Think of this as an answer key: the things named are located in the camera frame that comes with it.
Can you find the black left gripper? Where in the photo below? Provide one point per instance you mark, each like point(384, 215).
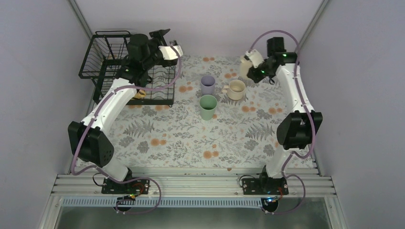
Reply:
point(159, 35)

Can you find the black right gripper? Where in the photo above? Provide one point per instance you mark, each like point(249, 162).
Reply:
point(256, 78)

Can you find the cream ceramic mug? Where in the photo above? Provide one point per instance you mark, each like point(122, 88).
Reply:
point(235, 90)

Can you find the lavender plastic cup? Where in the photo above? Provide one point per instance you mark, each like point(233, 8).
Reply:
point(207, 85)

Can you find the mint green plastic cup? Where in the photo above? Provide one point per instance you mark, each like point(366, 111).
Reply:
point(208, 104)

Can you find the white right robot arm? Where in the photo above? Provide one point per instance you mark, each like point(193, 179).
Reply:
point(296, 133)

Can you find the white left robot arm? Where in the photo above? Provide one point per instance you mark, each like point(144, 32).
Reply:
point(89, 143)

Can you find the yellow ceramic mug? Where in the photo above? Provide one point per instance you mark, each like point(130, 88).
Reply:
point(140, 94)

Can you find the aluminium corner profile right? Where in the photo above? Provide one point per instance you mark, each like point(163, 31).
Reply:
point(312, 24)

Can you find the aluminium corner profile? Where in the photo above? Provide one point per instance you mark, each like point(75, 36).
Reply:
point(88, 34)
point(312, 24)

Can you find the floral tablecloth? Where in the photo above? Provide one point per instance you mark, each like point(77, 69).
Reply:
point(240, 134)

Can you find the aluminium corner profile left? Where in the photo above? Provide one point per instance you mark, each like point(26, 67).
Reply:
point(88, 34)

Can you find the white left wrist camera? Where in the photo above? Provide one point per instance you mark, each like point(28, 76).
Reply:
point(171, 52)

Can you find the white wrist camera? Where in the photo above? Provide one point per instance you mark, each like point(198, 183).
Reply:
point(252, 58)
point(171, 52)

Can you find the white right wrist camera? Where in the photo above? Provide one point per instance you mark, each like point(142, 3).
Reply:
point(252, 58)

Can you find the black wire dish rack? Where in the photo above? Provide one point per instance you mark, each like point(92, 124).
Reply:
point(105, 63)

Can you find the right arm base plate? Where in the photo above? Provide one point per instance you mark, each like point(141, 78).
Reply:
point(266, 186)

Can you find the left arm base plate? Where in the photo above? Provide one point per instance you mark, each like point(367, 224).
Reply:
point(139, 186)

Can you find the grey slotted cable duct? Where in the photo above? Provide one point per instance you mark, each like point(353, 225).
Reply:
point(169, 202)

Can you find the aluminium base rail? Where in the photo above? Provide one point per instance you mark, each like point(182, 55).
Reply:
point(196, 182)

